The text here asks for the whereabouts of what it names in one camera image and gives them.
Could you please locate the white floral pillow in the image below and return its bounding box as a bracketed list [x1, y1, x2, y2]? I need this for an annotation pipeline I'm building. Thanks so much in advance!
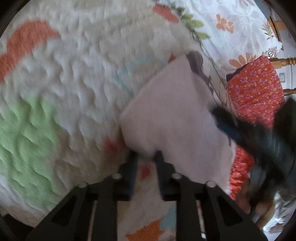
[162, 0, 284, 72]

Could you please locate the red floral pillow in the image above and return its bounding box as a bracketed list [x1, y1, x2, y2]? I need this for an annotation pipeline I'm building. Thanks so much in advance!
[227, 56, 285, 129]

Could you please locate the person's right hand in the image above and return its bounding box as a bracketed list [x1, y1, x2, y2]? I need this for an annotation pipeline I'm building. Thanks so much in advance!
[235, 182, 275, 230]

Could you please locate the heart pattern quilted bedspread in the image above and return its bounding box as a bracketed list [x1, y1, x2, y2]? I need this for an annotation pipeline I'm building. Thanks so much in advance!
[0, 0, 232, 241]

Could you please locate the pale pink knit cardigan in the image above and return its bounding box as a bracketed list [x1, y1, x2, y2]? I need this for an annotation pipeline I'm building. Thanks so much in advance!
[120, 51, 235, 190]

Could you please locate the red floral blanket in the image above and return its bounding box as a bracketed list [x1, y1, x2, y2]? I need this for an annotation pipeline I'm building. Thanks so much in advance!
[228, 146, 255, 200]

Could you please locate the grey cloth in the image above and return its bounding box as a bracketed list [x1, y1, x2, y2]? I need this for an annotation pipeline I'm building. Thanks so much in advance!
[263, 192, 295, 233]

